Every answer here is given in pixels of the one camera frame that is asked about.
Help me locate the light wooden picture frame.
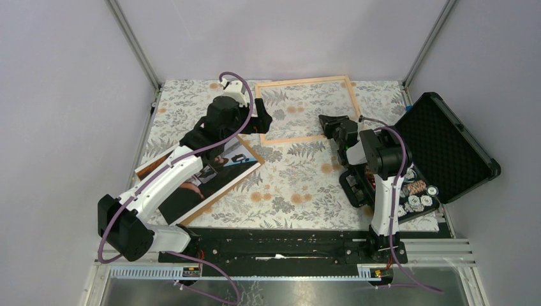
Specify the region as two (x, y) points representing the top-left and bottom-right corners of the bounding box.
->
(255, 75), (361, 145)

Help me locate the printed photo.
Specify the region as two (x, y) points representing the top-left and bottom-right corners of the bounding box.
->
(148, 137), (264, 225)

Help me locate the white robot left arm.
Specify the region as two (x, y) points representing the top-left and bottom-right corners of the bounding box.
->
(97, 71), (272, 264)

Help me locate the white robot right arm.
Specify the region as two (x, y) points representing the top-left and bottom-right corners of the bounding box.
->
(318, 115), (413, 237)

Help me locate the floral patterned table mat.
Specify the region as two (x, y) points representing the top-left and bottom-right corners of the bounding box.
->
(142, 80), (406, 230)

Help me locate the black poker chip case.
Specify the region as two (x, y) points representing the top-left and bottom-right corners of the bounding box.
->
(339, 92), (501, 226)

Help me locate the brown cardboard backing board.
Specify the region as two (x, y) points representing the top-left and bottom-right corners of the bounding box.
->
(172, 137), (264, 224)

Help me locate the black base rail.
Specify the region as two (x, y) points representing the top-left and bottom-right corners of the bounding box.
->
(184, 228), (408, 277)

